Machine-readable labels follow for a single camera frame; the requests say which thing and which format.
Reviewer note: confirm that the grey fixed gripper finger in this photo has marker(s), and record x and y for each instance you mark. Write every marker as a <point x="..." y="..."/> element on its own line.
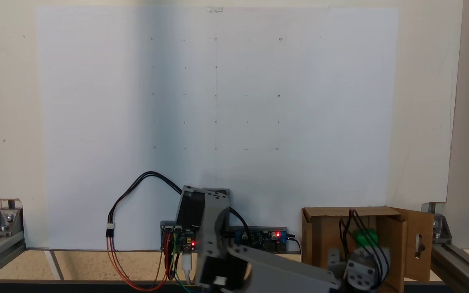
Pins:
<point x="377" y="253"/>

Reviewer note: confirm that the green dice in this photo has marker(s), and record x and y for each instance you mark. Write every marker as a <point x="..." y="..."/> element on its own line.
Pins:
<point x="364" y="238"/>

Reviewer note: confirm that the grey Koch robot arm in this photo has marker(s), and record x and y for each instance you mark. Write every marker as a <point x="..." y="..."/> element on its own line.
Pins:
<point x="267" y="272"/>

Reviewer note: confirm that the brown cardboard box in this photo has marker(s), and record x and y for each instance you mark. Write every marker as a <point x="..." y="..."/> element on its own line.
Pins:
<point x="320" y="240"/>

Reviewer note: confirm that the blue power converter board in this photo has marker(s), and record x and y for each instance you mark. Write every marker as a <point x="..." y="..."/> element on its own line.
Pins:
<point x="267" y="240"/>

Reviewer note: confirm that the blue motor controller board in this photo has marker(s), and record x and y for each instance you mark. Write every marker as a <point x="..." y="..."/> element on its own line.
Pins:
<point x="173" y="238"/>

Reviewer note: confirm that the white paper sheet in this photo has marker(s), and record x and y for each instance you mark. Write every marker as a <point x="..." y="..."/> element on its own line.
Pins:
<point x="96" y="122"/>

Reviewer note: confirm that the metal corner bracket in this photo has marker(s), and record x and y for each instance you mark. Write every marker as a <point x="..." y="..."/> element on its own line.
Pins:
<point x="4" y="221"/>
<point x="442" y="230"/>

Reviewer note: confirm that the black frame bar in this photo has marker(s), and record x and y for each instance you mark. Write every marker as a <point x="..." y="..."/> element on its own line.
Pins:
<point x="55" y="287"/>

